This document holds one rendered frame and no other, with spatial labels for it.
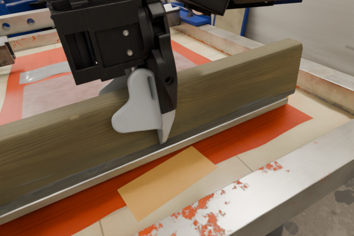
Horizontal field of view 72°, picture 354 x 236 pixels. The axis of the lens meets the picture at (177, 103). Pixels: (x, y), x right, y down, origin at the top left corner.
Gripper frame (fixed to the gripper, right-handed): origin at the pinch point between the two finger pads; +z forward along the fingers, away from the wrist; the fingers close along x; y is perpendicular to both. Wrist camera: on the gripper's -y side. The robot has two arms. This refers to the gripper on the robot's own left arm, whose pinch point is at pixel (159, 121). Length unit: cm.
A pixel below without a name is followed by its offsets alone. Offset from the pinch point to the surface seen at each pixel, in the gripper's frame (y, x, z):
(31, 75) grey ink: 15.2, -37.5, 4.3
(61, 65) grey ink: 8.8, -38.4, 4.2
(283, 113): -18.1, 1.9, 5.1
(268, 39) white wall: -200, -175, 81
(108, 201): 8.0, 3.2, 5.1
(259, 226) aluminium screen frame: -2.5, 13.8, 3.1
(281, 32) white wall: -200, -159, 69
